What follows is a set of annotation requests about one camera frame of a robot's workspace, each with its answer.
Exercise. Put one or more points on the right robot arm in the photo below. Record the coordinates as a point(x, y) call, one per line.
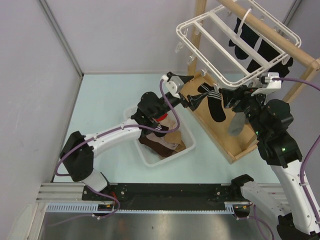
point(299, 220)

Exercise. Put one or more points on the grey socks pair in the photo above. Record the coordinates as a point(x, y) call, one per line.
point(237, 124)

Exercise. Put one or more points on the white corner clip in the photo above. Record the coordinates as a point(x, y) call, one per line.
point(203, 72)

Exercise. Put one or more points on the black striped socks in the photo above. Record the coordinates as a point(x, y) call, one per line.
point(214, 101)

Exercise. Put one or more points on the wooden drying rack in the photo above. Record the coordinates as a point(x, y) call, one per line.
point(225, 140)

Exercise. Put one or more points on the beige socks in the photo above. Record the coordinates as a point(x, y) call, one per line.
point(172, 140)

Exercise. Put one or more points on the black hanging socks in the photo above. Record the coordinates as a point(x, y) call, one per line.
point(265, 50)

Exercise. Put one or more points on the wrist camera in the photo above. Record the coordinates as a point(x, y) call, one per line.
point(174, 83)
point(266, 83)

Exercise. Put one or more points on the white clip hanger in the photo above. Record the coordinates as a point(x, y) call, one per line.
point(228, 70)

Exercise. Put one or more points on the brown striped socks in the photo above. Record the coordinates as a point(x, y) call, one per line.
point(160, 149)

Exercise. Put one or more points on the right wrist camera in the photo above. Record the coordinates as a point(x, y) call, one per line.
point(266, 83)

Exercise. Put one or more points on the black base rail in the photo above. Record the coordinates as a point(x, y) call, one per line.
point(175, 196)

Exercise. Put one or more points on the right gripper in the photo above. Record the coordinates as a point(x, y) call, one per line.
point(245, 93)

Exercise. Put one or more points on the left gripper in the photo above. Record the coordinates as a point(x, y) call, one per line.
point(193, 101)

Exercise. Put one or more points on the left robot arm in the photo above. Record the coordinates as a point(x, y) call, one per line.
point(153, 115)

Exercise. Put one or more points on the white plastic basket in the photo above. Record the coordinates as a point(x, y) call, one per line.
point(151, 159)

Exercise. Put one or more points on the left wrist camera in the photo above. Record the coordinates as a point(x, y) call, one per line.
point(174, 83)

